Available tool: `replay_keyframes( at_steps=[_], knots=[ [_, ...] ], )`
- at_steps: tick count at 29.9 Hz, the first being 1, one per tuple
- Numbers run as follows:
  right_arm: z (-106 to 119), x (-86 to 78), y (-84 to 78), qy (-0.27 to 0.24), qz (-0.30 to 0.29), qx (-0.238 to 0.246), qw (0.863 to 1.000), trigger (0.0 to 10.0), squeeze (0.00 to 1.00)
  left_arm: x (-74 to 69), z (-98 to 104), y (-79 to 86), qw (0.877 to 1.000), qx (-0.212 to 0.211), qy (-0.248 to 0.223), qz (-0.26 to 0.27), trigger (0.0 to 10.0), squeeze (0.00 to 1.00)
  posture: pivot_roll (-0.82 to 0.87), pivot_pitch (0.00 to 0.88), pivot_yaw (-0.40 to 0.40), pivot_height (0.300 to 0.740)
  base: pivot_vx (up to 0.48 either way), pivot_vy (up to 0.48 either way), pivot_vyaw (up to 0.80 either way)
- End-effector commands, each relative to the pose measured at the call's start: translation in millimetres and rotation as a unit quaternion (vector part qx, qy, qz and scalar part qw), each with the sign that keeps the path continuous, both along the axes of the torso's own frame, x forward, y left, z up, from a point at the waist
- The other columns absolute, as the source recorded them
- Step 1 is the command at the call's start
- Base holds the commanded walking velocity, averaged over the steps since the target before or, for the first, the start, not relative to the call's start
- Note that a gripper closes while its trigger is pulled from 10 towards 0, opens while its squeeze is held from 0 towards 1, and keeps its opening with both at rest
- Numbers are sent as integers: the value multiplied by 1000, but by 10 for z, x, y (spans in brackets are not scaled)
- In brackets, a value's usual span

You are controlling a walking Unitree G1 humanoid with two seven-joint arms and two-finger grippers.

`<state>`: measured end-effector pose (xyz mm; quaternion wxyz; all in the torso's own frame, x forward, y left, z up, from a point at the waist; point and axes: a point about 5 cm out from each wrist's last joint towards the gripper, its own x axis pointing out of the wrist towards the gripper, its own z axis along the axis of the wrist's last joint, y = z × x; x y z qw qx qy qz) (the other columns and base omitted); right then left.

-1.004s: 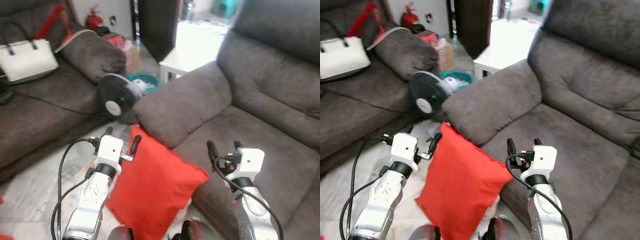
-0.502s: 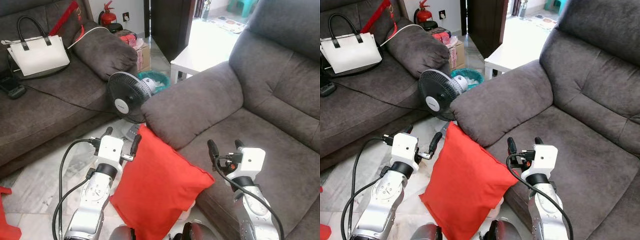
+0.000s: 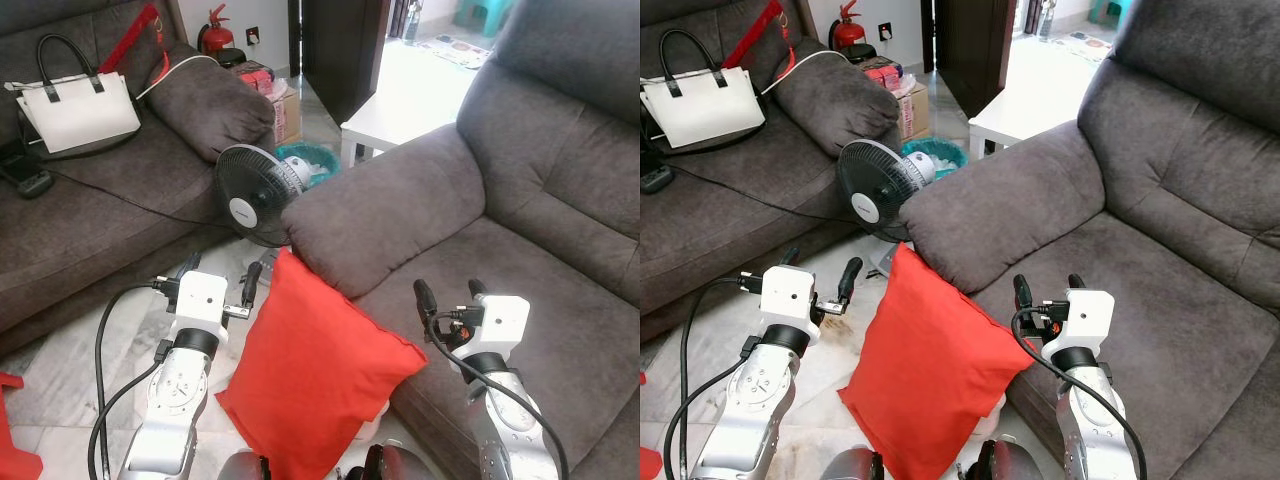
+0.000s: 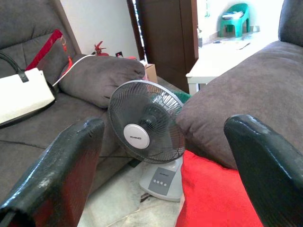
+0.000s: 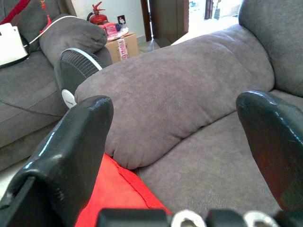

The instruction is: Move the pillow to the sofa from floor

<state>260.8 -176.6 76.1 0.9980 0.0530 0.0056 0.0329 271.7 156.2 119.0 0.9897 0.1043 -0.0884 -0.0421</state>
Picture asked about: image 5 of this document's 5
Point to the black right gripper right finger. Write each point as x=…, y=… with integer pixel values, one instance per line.
x=277, y=142

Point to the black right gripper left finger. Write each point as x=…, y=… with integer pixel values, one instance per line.
x=66, y=165

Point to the red pillow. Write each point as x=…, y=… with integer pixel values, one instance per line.
x=113, y=194

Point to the grey long sofa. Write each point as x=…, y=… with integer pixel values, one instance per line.
x=23, y=94

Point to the grey two seat sofa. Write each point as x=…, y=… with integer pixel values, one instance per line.
x=177, y=94

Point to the black white standing fan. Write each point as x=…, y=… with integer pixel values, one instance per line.
x=73, y=68

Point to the white handbag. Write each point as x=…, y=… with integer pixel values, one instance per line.
x=9, y=45

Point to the brown cardboard box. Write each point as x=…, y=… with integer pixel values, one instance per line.
x=131, y=47

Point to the pink red packages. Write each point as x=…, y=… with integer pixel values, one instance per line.
x=110, y=28

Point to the red fire extinguisher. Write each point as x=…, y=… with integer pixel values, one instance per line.
x=99, y=19

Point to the dark brown wooden door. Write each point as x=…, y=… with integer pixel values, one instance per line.
x=168, y=19

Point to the black wall socket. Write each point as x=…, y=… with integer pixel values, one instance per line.
x=121, y=19

